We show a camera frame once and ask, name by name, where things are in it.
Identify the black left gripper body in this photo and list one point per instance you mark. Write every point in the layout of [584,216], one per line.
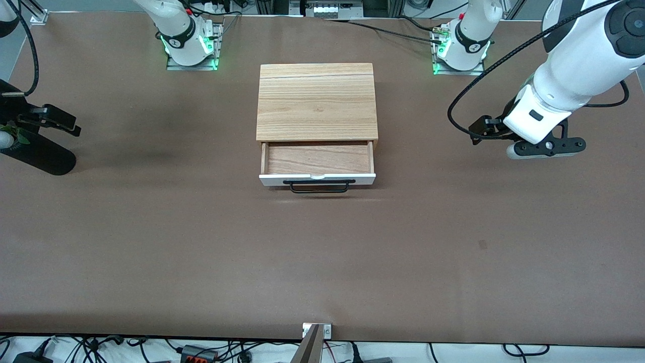
[508,108]

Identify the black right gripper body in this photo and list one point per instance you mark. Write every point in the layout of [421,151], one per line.
[11,105]

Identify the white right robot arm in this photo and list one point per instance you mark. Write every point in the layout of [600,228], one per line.
[186,48]

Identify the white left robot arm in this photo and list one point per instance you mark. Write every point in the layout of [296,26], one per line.
[579,65]

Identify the light wooden drawer cabinet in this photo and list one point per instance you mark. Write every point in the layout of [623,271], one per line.
[317,101]

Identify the black vase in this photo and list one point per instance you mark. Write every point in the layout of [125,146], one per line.
[45,159]

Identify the white terminal block unit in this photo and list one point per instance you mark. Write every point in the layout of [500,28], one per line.
[325,10]

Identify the brown table cover mat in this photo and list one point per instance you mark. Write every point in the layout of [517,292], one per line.
[322,262]

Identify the black power adapter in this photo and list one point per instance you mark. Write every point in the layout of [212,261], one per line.
[30,358]

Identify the black power strip red switches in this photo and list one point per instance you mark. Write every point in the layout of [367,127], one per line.
[199,354]

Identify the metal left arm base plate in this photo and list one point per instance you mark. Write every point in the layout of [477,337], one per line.
[458,72]

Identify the metal corner bracket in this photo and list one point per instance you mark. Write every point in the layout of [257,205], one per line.
[39,19]

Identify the aluminium frame strut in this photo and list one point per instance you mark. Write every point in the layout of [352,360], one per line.
[31,6]

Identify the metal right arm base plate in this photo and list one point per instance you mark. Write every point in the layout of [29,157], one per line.
[217,40]

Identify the small metal mounting bracket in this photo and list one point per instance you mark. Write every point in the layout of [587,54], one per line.
[327,331]

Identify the brown camera pole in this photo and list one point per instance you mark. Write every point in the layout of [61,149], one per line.
[308,350]

